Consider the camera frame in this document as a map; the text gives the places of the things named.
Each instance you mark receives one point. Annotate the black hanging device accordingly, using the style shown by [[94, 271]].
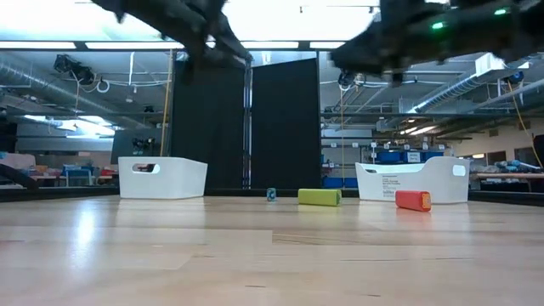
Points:
[[68, 64]]

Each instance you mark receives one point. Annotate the white plastic bin with label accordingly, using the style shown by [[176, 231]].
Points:
[[446, 187]]

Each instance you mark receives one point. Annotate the blue storage bins row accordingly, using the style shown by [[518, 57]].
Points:
[[389, 157]]

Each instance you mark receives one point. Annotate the black folding partition screen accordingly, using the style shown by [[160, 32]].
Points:
[[285, 127]]

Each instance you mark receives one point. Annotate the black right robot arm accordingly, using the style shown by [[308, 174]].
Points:
[[382, 47]]

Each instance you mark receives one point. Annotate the red block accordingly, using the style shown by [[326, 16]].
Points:
[[412, 200]]

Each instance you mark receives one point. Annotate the green block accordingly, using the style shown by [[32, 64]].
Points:
[[319, 197]]

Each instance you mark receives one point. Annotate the wooden workbench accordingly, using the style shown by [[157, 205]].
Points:
[[510, 175]]

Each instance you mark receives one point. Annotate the yellow vertical pole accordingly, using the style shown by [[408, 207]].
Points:
[[163, 127]]

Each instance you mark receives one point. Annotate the silver ventilation duct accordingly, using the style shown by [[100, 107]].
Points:
[[450, 91]]

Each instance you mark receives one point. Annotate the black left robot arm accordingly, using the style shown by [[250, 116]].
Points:
[[170, 17]]

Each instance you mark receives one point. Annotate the grey ceiling duct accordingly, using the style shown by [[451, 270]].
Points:
[[25, 78]]

